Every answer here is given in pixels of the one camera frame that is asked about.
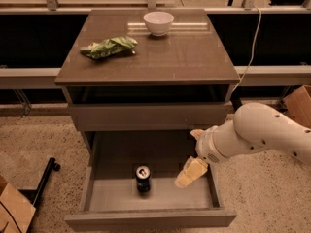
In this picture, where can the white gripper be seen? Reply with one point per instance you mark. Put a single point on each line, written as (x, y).
(206, 147)

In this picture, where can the blue pepsi can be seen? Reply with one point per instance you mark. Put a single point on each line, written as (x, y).
(142, 175)

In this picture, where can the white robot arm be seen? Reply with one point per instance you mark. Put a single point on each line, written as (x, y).
(255, 127)

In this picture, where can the open grey middle drawer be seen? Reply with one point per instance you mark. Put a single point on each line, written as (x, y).
(111, 200)

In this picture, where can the grey drawer cabinet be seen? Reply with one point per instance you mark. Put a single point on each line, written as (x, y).
(189, 65)

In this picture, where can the closed grey top drawer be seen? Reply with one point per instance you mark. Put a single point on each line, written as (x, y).
(146, 117)

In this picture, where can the cardboard box at right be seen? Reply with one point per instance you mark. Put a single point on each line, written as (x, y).
(299, 105)

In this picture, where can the cardboard box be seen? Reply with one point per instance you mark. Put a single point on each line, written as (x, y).
(299, 105)
(16, 211)

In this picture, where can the white ceramic bowl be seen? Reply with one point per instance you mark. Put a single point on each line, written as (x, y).
(158, 23)

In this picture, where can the green chip bag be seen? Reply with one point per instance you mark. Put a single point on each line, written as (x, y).
(108, 47)

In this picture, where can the black wheeled stand leg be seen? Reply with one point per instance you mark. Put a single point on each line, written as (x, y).
(35, 195)

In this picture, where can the cardboard box at left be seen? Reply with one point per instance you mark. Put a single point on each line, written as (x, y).
(16, 211)

